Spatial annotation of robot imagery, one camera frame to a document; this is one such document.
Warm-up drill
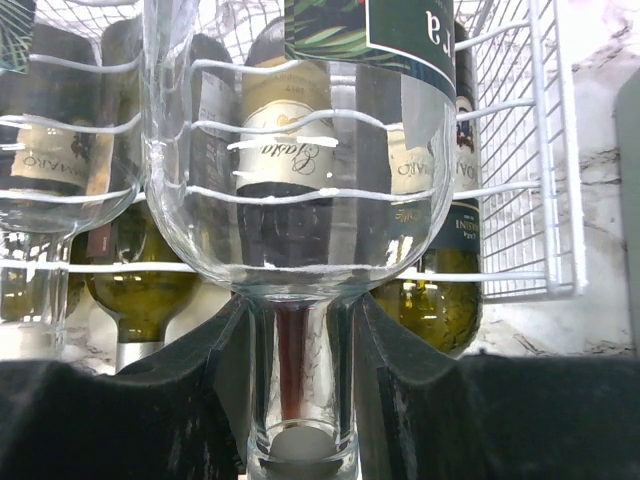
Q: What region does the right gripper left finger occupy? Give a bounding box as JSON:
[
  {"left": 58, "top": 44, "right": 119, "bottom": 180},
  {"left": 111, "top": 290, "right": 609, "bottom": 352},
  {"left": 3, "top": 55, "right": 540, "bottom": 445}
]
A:
[{"left": 1, "top": 295, "right": 249, "bottom": 479}]

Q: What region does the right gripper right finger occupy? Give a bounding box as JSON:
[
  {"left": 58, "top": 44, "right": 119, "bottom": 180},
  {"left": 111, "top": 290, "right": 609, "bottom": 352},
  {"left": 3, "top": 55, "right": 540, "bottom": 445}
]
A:
[{"left": 354, "top": 296, "right": 639, "bottom": 479}]

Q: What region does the clear bottle green label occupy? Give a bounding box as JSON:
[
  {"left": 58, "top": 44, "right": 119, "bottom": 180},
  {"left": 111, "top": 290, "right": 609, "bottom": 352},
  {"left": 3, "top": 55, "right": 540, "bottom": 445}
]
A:
[{"left": 142, "top": 1, "right": 456, "bottom": 479}]

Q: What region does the green bottle right lower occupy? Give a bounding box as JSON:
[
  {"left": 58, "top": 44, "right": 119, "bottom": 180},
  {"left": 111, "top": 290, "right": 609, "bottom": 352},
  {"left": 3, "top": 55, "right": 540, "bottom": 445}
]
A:
[{"left": 361, "top": 51, "right": 482, "bottom": 357}]

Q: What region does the red wine bottle gold cap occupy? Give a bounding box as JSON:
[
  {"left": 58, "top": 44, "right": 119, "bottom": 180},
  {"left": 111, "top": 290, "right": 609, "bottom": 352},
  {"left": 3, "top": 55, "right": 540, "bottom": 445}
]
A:
[{"left": 234, "top": 14, "right": 351, "bottom": 421}]

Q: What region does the green bottle silver neck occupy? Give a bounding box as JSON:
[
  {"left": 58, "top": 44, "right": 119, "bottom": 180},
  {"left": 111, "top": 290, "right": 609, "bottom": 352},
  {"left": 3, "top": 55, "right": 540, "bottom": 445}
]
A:
[{"left": 85, "top": 20, "right": 200, "bottom": 372}]

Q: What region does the clear bottle dark label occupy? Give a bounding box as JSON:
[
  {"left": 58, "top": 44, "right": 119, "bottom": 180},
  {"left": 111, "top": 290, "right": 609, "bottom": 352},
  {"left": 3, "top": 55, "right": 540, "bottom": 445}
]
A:
[{"left": 1, "top": 1, "right": 142, "bottom": 360}]

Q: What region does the white wire wine rack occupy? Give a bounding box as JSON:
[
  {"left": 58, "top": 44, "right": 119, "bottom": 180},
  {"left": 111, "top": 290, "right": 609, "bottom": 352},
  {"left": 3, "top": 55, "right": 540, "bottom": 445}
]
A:
[{"left": 0, "top": 0, "right": 589, "bottom": 301}]

